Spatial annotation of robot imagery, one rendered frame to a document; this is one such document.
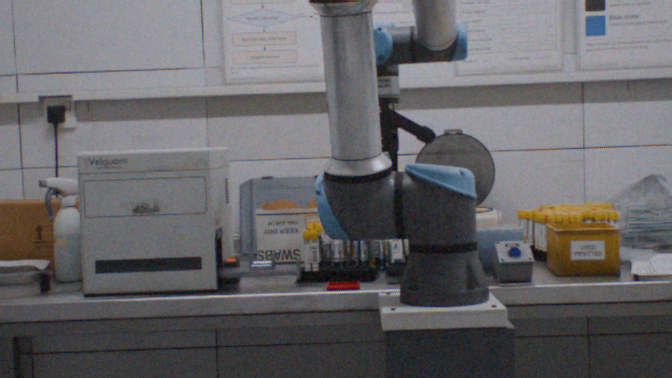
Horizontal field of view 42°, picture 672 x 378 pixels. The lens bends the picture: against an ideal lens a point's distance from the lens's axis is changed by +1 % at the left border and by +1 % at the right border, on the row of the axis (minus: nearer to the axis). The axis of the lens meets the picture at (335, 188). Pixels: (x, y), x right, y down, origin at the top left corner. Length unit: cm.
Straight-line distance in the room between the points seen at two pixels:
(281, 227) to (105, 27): 81
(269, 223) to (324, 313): 37
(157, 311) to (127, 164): 31
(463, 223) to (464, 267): 7
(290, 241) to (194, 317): 37
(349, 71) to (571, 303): 72
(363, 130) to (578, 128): 117
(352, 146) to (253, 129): 104
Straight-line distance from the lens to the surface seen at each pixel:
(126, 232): 185
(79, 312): 185
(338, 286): 182
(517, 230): 193
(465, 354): 142
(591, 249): 191
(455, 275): 143
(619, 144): 253
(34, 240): 226
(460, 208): 144
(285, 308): 178
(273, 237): 209
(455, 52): 172
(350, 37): 139
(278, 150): 243
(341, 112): 141
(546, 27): 249
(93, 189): 186
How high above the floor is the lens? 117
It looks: 3 degrees down
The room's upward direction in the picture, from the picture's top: 2 degrees counter-clockwise
